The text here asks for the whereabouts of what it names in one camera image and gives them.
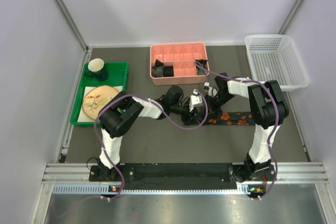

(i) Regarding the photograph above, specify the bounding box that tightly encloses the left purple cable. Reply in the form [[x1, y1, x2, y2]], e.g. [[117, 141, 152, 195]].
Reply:
[[93, 95, 209, 201]]

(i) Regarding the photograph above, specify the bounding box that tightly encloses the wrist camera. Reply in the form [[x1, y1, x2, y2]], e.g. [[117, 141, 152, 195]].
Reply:
[[204, 82, 218, 97], [189, 89, 203, 112]]

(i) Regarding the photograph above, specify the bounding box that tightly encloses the black orange floral tie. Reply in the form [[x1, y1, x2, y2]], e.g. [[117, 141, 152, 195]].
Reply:
[[203, 112, 255, 126]]

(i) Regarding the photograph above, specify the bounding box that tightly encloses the rolled dark floral tie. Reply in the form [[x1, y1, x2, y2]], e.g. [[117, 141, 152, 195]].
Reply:
[[151, 59, 164, 78]]

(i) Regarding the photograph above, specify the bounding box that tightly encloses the green plastic tray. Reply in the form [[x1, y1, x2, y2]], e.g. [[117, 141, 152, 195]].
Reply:
[[70, 61, 129, 126]]

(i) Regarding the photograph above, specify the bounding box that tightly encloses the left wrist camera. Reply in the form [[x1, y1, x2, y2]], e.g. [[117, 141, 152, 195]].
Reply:
[[189, 89, 203, 112]]

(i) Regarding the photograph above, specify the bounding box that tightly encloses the white perforated plastic basket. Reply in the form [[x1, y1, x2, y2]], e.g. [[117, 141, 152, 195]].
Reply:
[[245, 34, 310, 92]]

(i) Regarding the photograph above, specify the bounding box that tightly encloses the rolled navy yellow floral tie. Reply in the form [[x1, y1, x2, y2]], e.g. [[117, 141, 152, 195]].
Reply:
[[194, 59, 208, 76]]

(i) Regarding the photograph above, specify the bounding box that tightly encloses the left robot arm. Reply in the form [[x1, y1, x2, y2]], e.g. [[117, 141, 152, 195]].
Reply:
[[94, 86, 209, 181]]

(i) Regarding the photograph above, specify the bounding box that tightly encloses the aluminium frame rail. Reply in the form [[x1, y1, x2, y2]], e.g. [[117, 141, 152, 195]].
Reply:
[[54, 0, 89, 51]]

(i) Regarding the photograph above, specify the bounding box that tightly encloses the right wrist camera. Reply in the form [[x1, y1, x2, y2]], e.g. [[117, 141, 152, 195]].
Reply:
[[204, 82, 218, 97]]

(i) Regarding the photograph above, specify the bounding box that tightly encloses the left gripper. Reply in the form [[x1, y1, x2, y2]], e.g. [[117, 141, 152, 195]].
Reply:
[[171, 101, 200, 125]]

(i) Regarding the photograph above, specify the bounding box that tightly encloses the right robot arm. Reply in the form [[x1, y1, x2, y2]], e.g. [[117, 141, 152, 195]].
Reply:
[[204, 73, 289, 182]]

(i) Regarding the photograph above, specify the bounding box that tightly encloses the grey slotted cable duct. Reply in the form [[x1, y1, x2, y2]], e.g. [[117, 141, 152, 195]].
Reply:
[[52, 184, 251, 195]]

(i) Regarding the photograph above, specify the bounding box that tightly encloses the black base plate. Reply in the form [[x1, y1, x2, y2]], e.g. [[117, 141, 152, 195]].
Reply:
[[88, 162, 278, 190]]

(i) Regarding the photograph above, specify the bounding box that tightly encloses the round painted wooden plate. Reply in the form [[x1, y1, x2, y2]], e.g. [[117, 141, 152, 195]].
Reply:
[[82, 85, 120, 120]]

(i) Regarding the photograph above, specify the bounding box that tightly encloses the pink divided organizer box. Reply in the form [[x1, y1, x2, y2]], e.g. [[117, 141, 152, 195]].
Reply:
[[150, 42, 209, 86]]

